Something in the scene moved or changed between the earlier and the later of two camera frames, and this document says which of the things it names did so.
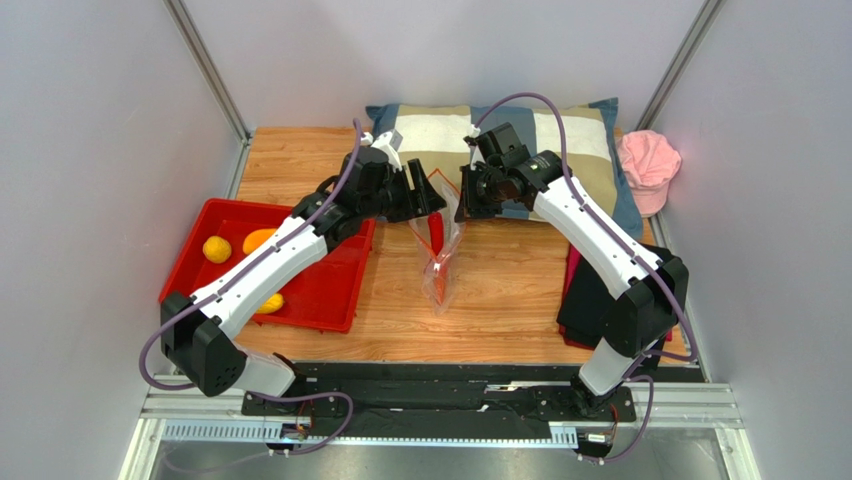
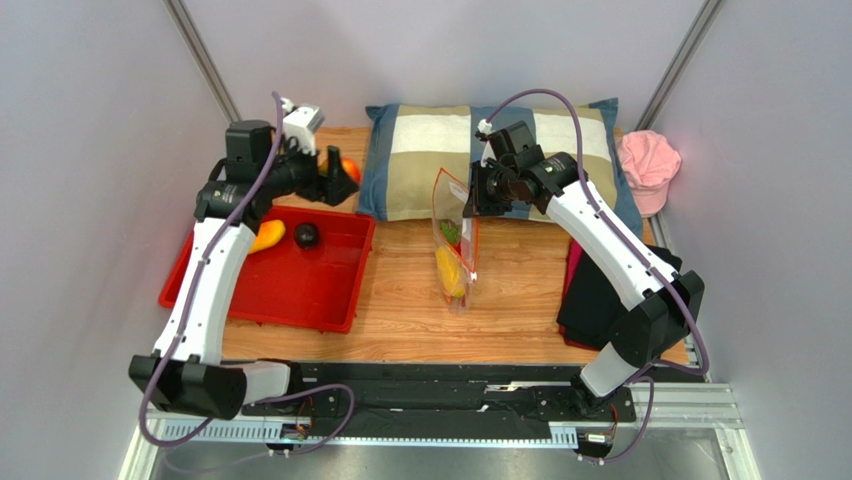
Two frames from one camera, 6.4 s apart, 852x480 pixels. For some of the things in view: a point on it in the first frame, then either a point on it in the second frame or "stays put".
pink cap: [648, 162] stays put
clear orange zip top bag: [436, 239] -> [456, 241]
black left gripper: [419, 202] -> [332, 189]
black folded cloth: [586, 300] stays put
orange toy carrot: [440, 283] -> [452, 235]
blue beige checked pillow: [517, 146] stays put
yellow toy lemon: [271, 304] -> [450, 272]
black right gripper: [475, 192] stays put
